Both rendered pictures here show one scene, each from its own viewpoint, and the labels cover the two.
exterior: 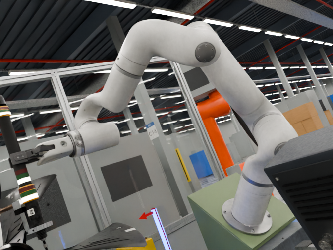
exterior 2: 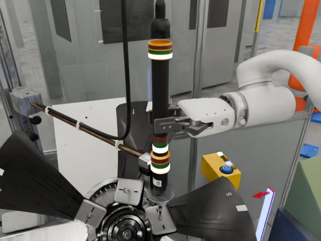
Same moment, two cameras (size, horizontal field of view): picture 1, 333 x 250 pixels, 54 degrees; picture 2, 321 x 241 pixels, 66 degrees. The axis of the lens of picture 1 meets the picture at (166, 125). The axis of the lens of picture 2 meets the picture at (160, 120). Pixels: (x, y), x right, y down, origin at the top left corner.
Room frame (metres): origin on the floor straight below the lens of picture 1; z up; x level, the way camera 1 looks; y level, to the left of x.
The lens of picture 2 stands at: (0.47, 0.29, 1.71)
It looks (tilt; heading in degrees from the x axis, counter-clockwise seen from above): 27 degrees down; 17
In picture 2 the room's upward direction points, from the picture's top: straight up
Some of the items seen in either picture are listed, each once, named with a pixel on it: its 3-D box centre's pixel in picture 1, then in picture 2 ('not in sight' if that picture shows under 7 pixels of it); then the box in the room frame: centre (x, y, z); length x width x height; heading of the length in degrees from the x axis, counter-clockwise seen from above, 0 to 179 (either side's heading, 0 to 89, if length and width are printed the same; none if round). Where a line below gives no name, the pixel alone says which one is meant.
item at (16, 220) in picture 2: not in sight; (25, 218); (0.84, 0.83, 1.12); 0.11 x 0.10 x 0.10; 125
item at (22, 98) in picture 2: not in sight; (26, 101); (1.12, 1.02, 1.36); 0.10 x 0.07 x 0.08; 70
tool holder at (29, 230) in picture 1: (31, 214); (156, 178); (0.91, 0.44, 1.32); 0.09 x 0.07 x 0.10; 70
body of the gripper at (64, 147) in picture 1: (54, 149); (207, 114); (0.97, 0.34, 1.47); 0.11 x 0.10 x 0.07; 125
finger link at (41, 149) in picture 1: (45, 150); (198, 123); (0.92, 0.35, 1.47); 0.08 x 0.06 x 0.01; 4
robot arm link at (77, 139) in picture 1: (74, 144); (231, 111); (1.00, 0.29, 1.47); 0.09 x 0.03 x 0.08; 35
